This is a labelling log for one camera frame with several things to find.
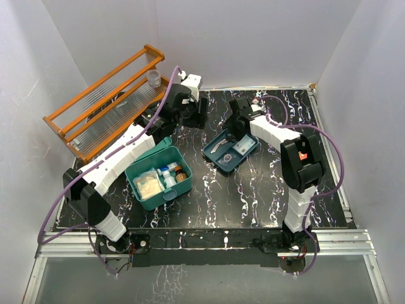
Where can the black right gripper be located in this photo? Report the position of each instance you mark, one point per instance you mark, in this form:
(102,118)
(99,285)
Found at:
(229,127)

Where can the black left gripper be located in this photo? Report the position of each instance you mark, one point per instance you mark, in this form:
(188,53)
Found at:
(199,116)

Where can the black handled scissors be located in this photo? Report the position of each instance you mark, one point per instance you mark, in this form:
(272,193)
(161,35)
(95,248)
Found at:
(228,138)

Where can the light blue sachet packet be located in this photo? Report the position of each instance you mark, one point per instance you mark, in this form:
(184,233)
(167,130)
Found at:
(244,145)

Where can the teal divider tray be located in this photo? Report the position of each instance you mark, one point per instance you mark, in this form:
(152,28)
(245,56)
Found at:
(226,148)

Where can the bandage roll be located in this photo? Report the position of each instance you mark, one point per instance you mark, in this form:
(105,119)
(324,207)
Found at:
(169,167)

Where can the brown medicine bottle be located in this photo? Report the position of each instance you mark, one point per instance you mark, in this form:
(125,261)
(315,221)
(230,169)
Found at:
(180,174)

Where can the green medicine kit box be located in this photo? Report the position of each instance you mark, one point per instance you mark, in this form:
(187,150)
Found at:
(159,175)

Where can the white plastic bottle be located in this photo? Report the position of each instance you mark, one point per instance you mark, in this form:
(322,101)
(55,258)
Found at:
(169,180)

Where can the bag of cotton balls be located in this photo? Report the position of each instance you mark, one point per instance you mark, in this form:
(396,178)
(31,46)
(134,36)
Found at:
(148,184)

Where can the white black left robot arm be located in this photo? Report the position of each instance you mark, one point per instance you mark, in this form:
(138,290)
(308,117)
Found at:
(85,189)

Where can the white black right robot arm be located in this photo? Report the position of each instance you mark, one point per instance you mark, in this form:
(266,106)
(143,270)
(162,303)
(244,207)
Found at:
(301,162)

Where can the clear plastic cup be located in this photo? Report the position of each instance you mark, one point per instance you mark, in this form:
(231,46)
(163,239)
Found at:
(153,78)

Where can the orange wooden shelf rack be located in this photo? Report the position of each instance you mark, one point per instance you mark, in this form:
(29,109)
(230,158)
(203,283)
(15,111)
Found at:
(90,122)

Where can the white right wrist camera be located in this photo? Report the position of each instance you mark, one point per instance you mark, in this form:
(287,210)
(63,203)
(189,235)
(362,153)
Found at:
(254,103)

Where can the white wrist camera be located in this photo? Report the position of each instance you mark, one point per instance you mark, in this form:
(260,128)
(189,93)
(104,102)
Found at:
(254,103)
(193,82)

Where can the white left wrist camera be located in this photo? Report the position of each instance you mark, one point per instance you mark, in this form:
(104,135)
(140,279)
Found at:
(193,82)

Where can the black front mounting rail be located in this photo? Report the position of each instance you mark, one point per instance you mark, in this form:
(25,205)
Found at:
(220,246)

